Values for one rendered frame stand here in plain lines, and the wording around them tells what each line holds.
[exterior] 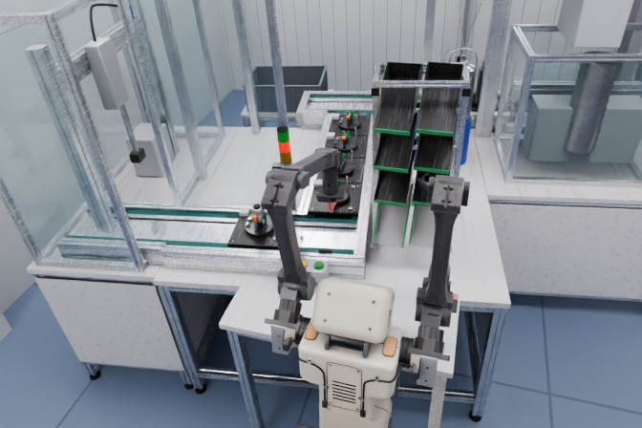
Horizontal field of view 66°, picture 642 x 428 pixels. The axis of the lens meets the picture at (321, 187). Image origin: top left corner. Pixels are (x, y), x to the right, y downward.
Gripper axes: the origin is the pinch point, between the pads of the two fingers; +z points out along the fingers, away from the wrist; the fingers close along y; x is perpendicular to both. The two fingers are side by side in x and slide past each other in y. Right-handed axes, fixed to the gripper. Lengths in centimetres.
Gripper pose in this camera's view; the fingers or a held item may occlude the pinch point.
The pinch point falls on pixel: (331, 210)
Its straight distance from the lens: 189.2
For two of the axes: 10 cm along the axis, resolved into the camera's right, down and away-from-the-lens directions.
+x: -1.5, 6.0, -7.9
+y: -9.9, -0.4, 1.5
